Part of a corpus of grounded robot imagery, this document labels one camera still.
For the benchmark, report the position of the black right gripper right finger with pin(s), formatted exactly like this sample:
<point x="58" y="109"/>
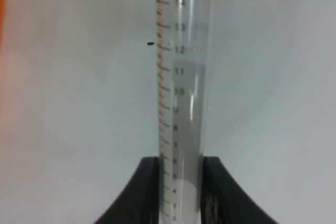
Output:
<point x="224" y="201"/>

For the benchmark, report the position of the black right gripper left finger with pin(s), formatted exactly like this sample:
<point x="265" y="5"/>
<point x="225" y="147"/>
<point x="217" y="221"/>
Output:
<point x="139" y="201"/>

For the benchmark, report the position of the test tube with teal cap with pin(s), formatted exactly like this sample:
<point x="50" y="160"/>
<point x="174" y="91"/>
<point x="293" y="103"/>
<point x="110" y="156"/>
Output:
<point x="183" y="32"/>

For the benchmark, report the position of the orange test tube rack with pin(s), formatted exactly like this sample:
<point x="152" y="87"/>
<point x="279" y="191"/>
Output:
<point x="2" y="6"/>

